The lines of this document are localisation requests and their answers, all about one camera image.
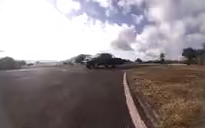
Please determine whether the dry brown grass field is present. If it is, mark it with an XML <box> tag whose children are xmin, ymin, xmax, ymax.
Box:
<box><xmin>126</xmin><ymin>63</ymin><xmax>205</xmax><ymax>128</ymax></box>

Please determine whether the round dark bush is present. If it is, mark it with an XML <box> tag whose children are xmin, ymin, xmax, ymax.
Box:
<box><xmin>0</xmin><ymin>56</ymin><xmax>27</xmax><ymax>71</ymax></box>

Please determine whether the distant low tree line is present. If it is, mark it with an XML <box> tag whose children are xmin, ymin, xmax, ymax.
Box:
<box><xmin>61</xmin><ymin>53</ymin><xmax>93</xmax><ymax>65</ymax></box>

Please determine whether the dark asphalt road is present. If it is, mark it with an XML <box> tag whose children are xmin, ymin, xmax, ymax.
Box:
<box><xmin>0</xmin><ymin>64</ymin><xmax>136</xmax><ymax>128</ymax></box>

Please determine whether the group of dark trees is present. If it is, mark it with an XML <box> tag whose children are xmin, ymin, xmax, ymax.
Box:
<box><xmin>181</xmin><ymin>41</ymin><xmax>205</xmax><ymax>66</ymax></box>

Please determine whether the white painted road edge line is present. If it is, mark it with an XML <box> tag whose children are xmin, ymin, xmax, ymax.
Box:
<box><xmin>122</xmin><ymin>71</ymin><xmax>148</xmax><ymax>128</ymax></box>

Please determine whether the dark vehicle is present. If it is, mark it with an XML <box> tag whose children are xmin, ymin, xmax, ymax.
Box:
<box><xmin>85</xmin><ymin>52</ymin><xmax>127</xmax><ymax>70</ymax></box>

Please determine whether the distant lone tree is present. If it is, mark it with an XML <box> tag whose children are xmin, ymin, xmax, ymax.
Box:
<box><xmin>158</xmin><ymin>52</ymin><xmax>166</xmax><ymax>64</ymax></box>

